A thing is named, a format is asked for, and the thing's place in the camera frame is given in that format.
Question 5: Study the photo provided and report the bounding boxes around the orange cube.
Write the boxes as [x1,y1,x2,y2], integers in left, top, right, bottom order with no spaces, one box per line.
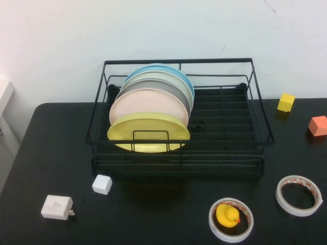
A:
[307,115,327,138]

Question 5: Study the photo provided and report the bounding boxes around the white cube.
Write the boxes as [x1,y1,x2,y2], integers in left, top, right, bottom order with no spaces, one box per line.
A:
[91,174,113,197]

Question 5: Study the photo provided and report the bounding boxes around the black wire dish rack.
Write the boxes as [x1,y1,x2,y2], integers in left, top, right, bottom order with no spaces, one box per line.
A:
[85,58,275,178]

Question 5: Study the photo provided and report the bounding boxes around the grey plate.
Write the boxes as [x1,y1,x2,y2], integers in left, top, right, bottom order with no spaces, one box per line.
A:
[114,79,192,115]

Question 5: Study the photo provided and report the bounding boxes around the yellow plate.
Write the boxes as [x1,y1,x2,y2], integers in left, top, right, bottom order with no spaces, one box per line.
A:
[107,111,191,154]

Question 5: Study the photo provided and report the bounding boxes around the white double-sided tape roll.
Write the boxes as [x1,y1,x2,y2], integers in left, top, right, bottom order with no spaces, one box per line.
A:
[208,197,254,243]
[275,175,323,217]

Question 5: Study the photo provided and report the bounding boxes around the blue plate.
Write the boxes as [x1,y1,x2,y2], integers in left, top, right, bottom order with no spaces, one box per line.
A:
[125,64,195,97]

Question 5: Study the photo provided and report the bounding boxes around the yellow rubber duck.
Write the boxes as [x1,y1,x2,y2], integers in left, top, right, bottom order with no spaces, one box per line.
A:
[216,205,241,228]

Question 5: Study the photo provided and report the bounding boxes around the yellow cube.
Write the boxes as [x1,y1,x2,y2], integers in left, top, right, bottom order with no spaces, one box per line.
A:
[277,93,296,113]

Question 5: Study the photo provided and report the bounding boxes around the pink plate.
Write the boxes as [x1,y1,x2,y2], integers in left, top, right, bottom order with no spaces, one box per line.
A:
[109,89,190,126]

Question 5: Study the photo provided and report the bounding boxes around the pale green plate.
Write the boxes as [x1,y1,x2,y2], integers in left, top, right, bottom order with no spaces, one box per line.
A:
[122,71,195,110]

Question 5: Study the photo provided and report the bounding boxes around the white power adapter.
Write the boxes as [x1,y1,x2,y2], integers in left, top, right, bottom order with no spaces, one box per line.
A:
[40,194,75,219]

